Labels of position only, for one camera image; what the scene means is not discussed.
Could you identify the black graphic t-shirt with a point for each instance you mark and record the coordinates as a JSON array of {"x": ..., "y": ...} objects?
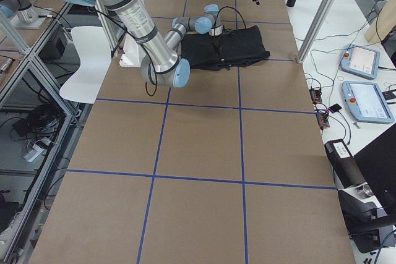
[{"x": 247, "y": 49}]

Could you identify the white plastic chair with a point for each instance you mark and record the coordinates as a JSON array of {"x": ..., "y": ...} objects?
[{"x": 95, "y": 58}]

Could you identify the white power strip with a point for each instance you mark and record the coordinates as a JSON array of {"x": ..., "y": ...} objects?
[{"x": 36, "y": 150}]

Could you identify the aluminium frame post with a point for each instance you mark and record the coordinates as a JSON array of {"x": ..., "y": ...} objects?
[{"x": 317, "y": 22}]

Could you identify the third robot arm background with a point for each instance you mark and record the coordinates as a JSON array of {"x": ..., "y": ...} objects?
[{"x": 22, "y": 14}]

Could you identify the upper teach pendant tablet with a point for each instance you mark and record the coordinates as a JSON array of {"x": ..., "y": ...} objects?
[{"x": 360, "y": 61}]

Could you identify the lower teach pendant tablet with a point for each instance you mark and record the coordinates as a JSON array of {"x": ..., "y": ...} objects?
[{"x": 366, "y": 102}]

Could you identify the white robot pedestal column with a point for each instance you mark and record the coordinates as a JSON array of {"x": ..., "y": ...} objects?
[{"x": 133, "y": 54}]

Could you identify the teach pendant tablet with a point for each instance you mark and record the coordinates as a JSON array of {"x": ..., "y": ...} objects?
[
  {"x": 360, "y": 61},
  {"x": 366, "y": 102}
]

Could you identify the black box with label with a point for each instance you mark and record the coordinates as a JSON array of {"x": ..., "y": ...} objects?
[{"x": 343, "y": 163}]

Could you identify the orange circuit board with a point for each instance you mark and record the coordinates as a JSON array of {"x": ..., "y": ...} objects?
[{"x": 320, "y": 109}]

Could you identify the black monitor stand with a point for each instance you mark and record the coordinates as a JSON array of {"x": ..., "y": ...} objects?
[{"x": 368, "y": 225}]

